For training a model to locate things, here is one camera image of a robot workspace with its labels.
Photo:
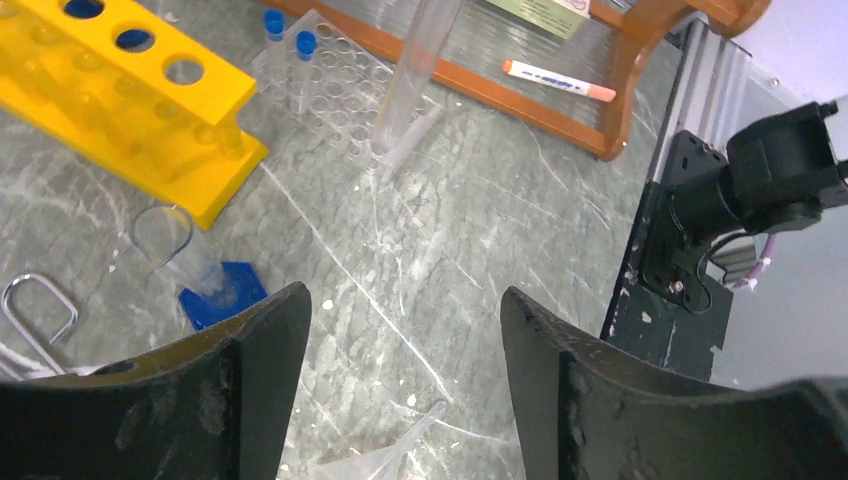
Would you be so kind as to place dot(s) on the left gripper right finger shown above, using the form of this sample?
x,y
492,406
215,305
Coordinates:
x,y
585,409

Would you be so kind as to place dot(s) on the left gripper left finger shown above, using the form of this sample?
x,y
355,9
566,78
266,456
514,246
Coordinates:
x,y
213,405

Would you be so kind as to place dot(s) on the blue base graduated cylinder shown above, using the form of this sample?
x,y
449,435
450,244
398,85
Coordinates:
x,y
212,290

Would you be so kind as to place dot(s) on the small blue cap tube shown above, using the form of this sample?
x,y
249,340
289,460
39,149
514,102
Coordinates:
x,y
305,46
274,27

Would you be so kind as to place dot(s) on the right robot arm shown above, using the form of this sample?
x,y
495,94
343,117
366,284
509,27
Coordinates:
x,y
778,174

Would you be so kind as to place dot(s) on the metal forceps scissors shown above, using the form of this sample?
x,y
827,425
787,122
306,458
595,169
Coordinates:
x,y
42,312

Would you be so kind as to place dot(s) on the yellow test tube rack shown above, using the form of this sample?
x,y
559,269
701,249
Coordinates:
x,y
134,95

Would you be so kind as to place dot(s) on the white orange marker pen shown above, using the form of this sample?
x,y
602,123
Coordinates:
x,y
558,81

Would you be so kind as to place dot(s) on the clear glass test tube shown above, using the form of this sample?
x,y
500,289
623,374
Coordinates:
x,y
395,128

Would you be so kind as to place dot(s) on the clear acrylic tube rack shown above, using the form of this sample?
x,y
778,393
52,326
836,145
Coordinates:
x,y
331,93

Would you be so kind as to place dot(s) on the orange wooden shelf rack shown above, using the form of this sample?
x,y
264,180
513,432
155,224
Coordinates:
x,y
612,48

